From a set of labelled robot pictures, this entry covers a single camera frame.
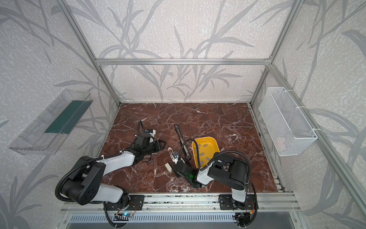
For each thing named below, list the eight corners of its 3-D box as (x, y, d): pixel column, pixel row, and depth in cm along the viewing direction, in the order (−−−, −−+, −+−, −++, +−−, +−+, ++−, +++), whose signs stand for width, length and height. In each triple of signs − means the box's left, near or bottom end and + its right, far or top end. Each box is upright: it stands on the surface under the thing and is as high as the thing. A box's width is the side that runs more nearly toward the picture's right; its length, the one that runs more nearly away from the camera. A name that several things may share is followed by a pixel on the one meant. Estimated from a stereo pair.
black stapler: (187, 161, 90) (187, 159, 88) (173, 127, 107) (172, 124, 104) (191, 159, 91) (191, 157, 88) (177, 126, 108) (177, 123, 105)
